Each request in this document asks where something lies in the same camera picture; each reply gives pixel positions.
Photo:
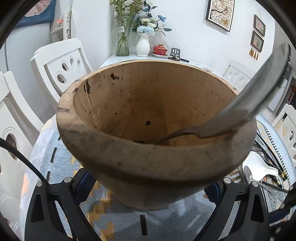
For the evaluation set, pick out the small framed picture with tassels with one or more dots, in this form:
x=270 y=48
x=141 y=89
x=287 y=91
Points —
x=257 y=41

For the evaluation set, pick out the glass vase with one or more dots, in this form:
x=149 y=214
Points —
x=122 y=44

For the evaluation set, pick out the large framed flower painting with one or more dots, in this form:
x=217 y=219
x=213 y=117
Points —
x=219 y=14

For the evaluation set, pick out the white shelf rack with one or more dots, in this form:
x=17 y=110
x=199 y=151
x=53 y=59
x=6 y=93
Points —
x=61 y=25

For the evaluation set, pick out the metal spoon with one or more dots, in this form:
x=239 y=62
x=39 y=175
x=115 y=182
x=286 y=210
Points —
x=254 y=92
x=249 y=175

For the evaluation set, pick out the white leaf pattern table cover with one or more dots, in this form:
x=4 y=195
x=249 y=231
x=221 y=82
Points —
x=34 y=143

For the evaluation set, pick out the red lidded teacup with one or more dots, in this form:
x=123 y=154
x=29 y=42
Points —
x=159 y=49

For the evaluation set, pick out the white ceramic spoon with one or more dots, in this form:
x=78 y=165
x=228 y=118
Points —
x=266 y=166

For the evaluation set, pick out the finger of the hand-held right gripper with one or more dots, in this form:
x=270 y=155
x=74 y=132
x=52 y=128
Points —
x=288 y=200

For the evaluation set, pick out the blue patterned tablecloth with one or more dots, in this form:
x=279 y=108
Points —
x=129 y=222

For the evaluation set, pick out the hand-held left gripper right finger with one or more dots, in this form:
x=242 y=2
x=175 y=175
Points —
x=215 y=192

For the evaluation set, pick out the white chair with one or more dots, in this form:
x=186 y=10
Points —
x=57 y=47
x=286 y=120
x=233 y=69
x=13 y=104

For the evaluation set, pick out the blue refrigerator cover cloth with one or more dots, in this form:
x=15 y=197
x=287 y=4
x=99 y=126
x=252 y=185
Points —
x=34 y=16

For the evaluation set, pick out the grey refrigerator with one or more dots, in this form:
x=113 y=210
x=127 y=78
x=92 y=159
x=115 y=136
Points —
x=27 y=58

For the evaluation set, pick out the white ceramic vase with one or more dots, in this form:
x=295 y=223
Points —
x=143 y=46

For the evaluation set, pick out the green yellow flower stems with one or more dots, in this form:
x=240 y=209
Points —
x=122 y=9

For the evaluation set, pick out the small black remote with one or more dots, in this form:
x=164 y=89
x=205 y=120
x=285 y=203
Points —
x=184 y=60

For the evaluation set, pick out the hanging tassels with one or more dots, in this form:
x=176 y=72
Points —
x=254 y=54

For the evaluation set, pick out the blue white flower bouquet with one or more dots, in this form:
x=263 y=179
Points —
x=145 y=29

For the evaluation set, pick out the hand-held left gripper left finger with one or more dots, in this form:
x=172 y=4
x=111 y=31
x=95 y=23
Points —
x=84 y=185

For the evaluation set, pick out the black phone stand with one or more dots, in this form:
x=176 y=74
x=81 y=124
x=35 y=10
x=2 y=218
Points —
x=175 y=52

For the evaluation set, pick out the metal fork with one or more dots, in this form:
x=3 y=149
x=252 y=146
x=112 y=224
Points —
x=260 y=150

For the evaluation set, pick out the black chopstick with gold band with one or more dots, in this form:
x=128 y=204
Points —
x=275 y=186
x=283 y=176
x=272 y=157

